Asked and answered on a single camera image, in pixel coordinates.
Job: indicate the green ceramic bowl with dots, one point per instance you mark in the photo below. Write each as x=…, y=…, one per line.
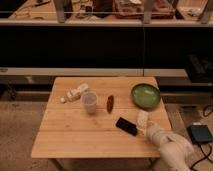
x=145, y=96

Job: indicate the clear plastic cup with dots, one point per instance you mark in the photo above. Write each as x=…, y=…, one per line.
x=89, y=102

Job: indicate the white sponge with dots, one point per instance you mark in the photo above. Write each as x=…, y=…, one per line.
x=142, y=119

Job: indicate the black foot pedal box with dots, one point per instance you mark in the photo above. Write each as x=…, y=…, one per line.
x=199, y=134

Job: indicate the white plastic bottle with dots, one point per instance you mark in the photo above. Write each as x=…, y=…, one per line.
x=74, y=94

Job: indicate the black equipment on right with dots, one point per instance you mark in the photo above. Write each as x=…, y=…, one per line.
x=199, y=69

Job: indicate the red brown chili pepper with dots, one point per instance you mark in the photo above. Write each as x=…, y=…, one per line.
x=110, y=103

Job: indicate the black rectangular phone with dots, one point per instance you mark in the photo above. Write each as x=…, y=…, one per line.
x=126, y=126

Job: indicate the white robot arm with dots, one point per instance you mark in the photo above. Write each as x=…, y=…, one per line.
x=174, y=149

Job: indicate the long metal shelf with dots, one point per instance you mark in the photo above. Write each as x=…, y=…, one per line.
x=102, y=37

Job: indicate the wooden table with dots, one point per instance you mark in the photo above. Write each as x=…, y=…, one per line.
x=67, y=131

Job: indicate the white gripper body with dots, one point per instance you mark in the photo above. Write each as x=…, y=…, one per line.
x=156, y=135

